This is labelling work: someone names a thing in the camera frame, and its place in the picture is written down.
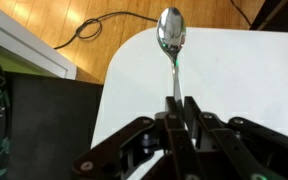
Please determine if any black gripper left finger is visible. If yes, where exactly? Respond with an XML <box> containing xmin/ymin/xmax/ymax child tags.
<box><xmin>71</xmin><ymin>96</ymin><xmax>199</xmax><ymax>180</ymax></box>

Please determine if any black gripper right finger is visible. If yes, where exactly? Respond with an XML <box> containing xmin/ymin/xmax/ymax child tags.
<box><xmin>183</xmin><ymin>96</ymin><xmax>288</xmax><ymax>180</ymax></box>

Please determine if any silver spoon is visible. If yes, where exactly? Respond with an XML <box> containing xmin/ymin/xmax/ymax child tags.
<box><xmin>156</xmin><ymin>6</ymin><xmax>188</xmax><ymax>103</ymax></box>

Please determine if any dark wooden furniture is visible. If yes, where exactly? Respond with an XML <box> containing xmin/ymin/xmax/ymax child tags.
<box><xmin>249</xmin><ymin>0</ymin><xmax>288</xmax><ymax>34</ymax></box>

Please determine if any black floor cable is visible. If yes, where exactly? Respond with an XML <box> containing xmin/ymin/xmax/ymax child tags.
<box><xmin>52</xmin><ymin>11</ymin><xmax>159</xmax><ymax>51</ymax></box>

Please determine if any thin black cable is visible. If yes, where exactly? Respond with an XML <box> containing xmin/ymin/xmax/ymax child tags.
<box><xmin>230</xmin><ymin>0</ymin><xmax>253</xmax><ymax>27</ymax></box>

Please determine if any white door frame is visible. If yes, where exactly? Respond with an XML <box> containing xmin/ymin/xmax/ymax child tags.
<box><xmin>0</xmin><ymin>0</ymin><xmax>78</xmax><ymax>81</ymax></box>

